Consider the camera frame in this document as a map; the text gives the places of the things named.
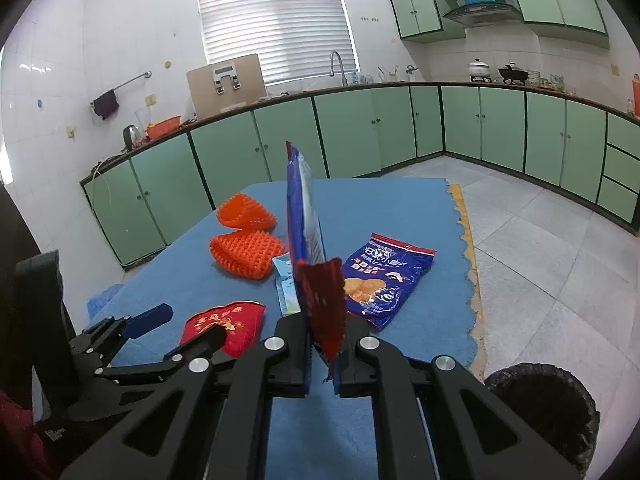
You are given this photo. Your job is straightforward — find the red fabric pouch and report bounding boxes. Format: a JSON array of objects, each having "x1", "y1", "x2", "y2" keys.
[{"x1": 180, "y1": 300, "x2": 266, "y2": 358}]

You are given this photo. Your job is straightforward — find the small light blue carton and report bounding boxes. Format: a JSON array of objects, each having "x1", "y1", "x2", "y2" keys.
[{"x1": 272, "y1": 252, "x2": 300, "y2": 316}]

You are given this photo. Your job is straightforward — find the orange foam net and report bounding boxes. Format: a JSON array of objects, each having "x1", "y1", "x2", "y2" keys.
[
  {"x1": 209, "y1": 230, "x2": 286, "y2": 281},
  {"x1": 216, "y1": 193, "x2": 278, "y2": 231}
]

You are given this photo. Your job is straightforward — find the red blue snack wrapper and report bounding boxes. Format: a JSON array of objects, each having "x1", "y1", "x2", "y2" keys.
[{"x1": 286, "y1": 142, "x2": 346, "y2": 380}]

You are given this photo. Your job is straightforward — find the blue biscuit snack bag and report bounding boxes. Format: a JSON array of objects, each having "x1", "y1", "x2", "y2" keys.
[{"x1": 342, "y1": 233, "x2": 436, "y2": 330}]

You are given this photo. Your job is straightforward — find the black lined trash bin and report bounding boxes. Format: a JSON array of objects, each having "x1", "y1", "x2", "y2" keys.
[{"x1": 485, "y1": 363, "x2": 601, "y2": 478}]

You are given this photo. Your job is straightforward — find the green lower kitchen cabinets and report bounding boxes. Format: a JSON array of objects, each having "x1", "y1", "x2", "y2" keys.
[{"x1": 80, "y1": 82, "x2": 639, "y2": 269}]

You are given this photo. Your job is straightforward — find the blue plastic bag on floor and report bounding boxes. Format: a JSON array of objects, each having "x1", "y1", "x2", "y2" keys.
[{"x1": 87, "y1": 283, "x2": 124, "y2": 320}]

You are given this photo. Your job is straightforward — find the electric kettle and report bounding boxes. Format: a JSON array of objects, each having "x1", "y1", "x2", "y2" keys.
[{"x1": 122, "y1": 125, "x2": 144, "y2": 152}]

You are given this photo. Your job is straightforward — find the blue table mat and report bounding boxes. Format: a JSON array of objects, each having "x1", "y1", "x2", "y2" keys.
[{"x1": 103, "y1": 178, "x2": 477, "y2": 479}]

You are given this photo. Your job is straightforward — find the orange plastic basket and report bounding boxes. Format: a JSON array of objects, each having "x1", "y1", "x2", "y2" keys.
[{"x1": 146, "y1": 116, "x2": 181, "y2": 140}]

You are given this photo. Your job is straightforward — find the dark hanging towel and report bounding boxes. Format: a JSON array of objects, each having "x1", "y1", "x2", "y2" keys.
[{"x1": 91, "y1": 89, "x2": 119, "y2": 120}]

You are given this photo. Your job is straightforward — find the cardboard box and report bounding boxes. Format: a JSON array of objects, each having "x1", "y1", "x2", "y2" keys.
[{"x1": 186, "y1": 54, "x2": 267, "y2": 120}]

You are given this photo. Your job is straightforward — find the chrome faucet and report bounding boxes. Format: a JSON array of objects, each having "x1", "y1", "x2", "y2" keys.
[{"x1": 329, "y1": 50, "x2": 348, "y2": 87}]

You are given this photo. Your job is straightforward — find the black wok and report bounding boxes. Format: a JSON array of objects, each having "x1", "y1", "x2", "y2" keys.
[{"x1": 498, "y1": 63, "x2": 528, "y2": 86}]

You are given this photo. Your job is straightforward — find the white cooking pot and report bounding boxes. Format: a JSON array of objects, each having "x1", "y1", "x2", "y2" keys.
[{"x1": 468, "y1": 58, "x2": 492, "y2": 82}]

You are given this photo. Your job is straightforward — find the window blinds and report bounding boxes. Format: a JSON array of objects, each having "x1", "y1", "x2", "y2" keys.
[{"x1": 196, "y1": 0, "x2": 359, "y2": 84}]

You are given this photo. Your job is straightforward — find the orange thermos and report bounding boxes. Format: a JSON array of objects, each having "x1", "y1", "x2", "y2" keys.
[{"x1": 632, "y1": 73, "x2": 640, "y2": 117}]

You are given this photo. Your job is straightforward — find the range hood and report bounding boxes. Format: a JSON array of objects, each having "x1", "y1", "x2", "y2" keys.
[{"x1": 445, "y1": 2, "x2": 524, "y2": 27}]

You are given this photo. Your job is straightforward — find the wall towel rail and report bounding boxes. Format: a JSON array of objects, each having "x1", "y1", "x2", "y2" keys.
[{"x1": 89, "y1": 70, "x2": 153, "y2": 108}]

